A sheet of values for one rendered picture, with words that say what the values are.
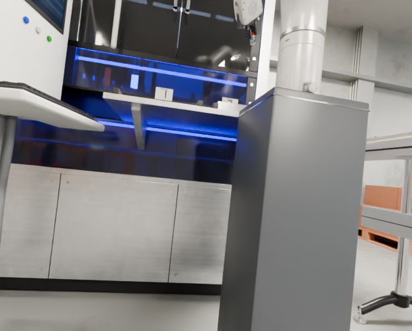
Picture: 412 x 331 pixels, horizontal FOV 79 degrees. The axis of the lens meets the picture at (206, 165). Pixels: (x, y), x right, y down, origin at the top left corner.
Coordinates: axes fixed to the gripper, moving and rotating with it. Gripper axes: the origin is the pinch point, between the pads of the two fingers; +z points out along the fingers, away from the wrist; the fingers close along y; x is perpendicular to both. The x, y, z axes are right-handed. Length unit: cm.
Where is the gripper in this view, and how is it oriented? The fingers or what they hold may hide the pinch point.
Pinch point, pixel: (250, 31)
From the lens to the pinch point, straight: 114.3
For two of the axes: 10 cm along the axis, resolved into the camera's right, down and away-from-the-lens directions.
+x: -5.9, -5.6, 5.8
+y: 7.5, -6.4, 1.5
